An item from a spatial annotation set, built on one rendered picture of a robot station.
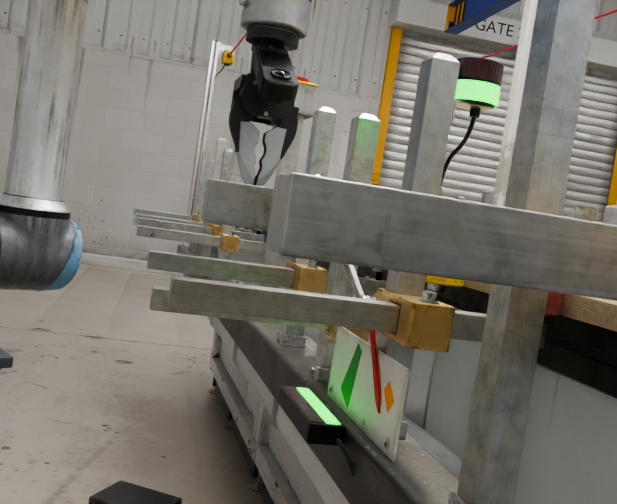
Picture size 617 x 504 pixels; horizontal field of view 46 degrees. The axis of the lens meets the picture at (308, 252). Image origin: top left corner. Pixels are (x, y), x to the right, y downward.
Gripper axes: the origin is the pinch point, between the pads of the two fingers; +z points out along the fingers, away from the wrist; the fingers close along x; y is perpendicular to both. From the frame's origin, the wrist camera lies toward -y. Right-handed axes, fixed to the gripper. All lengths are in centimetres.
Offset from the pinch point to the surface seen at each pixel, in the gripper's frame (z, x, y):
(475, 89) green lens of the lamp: -13.7, -20.0, -19.2
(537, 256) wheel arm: 3, 3, -71
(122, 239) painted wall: 63, -9, 774
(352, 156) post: -6.2, -15.3, 7.0
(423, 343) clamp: 15.0, -15.6, -25.3
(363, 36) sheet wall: -217, -255, 757
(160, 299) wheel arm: 17.5, 9.8, 3.8
